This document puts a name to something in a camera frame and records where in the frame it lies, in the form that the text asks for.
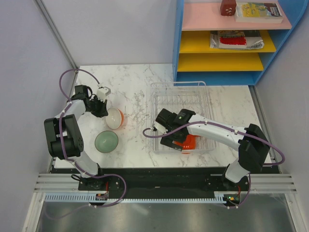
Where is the white slotted cable duct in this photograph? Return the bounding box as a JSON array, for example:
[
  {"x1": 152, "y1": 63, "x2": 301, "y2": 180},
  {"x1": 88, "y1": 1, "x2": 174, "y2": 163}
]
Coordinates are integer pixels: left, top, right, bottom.
[{"x1": 44, "y1": 192, "x2": 226, "y2": 204}]

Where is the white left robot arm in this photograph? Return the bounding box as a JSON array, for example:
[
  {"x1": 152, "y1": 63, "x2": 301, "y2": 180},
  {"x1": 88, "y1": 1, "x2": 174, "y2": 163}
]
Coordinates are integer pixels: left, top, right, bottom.
[{"x1": 44, "y1": 85, "x2": 111, "y2": 190}]

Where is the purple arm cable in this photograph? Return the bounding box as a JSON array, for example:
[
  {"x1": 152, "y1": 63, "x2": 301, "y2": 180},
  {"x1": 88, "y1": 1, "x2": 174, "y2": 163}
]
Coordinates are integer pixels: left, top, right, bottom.
[
  {"x1": 42, "y1": 69, "x2": 127, "y2": 219},
  {"x1": 142, "y1": 120, "x2": 286, "y2": 209}
]

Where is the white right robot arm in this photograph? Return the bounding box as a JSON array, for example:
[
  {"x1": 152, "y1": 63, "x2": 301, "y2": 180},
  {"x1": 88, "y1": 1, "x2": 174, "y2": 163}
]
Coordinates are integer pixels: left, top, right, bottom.
[{"x1": 153, "y1": 108, "x2": 269, "y2": 190}]

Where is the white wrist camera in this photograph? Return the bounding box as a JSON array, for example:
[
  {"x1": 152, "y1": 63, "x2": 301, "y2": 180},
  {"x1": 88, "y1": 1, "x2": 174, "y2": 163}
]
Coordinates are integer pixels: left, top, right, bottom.
[
  {"x1": 153, "y1": 121, "x2": 168, "y2": 134},
  {"x1": 96, "y1": 83, "x2": 111, "y2": 102}
]

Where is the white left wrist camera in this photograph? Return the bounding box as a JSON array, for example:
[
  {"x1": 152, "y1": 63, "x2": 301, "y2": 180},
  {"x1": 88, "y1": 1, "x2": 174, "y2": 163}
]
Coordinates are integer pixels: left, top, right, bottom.
[{"x1": 96, "y1": 83, "x2": 111, "y2": 102}]

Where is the yellow cover book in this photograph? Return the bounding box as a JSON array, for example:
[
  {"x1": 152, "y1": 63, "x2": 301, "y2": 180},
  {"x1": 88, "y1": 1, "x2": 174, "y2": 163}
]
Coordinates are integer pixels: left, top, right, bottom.
[{"x1": 234, "y1": 2, "x2": 283, "y2": 24}]

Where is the pale green ceramic bowl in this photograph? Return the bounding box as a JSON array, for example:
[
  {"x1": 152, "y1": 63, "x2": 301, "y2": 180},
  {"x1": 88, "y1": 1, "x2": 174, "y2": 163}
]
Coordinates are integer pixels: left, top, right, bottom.
[{"x1": 95, "y1": 130, "x2": 119, "y2": 153}]

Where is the red brown box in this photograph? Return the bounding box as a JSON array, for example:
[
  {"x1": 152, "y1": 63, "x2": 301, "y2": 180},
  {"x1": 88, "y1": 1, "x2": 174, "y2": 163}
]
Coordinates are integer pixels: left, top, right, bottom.
[{"x1": 220, "y1": 0, "x2": 237, "y2": 16}]

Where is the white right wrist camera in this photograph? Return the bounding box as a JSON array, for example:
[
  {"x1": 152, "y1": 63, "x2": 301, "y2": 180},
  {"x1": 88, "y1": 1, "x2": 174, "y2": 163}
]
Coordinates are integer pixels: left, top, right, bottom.
[{"x1": 153, "y1": 121, "x2": 168, "y2": 134}]

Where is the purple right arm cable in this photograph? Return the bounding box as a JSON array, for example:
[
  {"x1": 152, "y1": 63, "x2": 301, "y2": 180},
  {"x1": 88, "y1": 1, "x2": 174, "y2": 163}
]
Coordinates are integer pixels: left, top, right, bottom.
[{"x1": 142, "y1": 120, "x2": 286, "y2": 209}]

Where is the aluminium corner rail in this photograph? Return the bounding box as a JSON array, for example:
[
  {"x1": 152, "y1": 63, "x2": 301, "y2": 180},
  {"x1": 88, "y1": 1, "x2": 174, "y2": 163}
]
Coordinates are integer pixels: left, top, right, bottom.
[{"x1": 34, "y1": 0, "x2": 78, "y2": 68}]

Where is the red spiral notebook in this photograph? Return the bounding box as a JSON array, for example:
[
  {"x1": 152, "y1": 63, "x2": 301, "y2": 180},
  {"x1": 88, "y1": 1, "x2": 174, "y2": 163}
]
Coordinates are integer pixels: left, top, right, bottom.
[{"x1": 210, "y1": 30, "x2": 265, "y2": 50}]

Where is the orange bowl white inside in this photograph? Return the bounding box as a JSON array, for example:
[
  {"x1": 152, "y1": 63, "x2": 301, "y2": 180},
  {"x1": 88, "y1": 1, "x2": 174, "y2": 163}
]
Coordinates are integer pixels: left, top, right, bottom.
[{"x1": 105, "y1": 108, "x2": 124, "y2": 130}]

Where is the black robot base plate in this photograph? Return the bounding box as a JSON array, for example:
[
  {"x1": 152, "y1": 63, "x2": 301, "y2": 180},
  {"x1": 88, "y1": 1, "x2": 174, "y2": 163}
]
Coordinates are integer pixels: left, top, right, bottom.
[{"x1": 78, "y1": 167, "x2": 249, "y2": 198}]

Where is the aluminium front rail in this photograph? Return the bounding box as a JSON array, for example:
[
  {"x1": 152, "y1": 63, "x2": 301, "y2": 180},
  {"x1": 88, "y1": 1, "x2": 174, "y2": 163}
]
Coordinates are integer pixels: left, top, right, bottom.
[{"x1": 34, "y1": 174, "x2": 297, "y2": 194}]

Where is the blue shelf unit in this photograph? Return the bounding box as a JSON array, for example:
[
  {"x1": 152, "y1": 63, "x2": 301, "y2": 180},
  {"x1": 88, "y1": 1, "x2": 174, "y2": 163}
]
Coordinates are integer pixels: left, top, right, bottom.
[{"x1": 172, "y1": 0, "x2": 309, "y2": 86}]

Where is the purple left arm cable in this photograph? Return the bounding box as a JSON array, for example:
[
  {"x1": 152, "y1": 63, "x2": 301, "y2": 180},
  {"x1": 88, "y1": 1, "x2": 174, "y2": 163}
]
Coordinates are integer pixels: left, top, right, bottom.
[{"x1": 42, "y1": 69, "x2": 127, "y2": 219}]

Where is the white wire dish rack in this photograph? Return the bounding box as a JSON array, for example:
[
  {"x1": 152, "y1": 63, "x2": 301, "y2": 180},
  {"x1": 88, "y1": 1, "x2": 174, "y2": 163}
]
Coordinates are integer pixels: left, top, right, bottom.
[{"x1": 149, "y1": 81, "x2": 217, "y2": 154}]

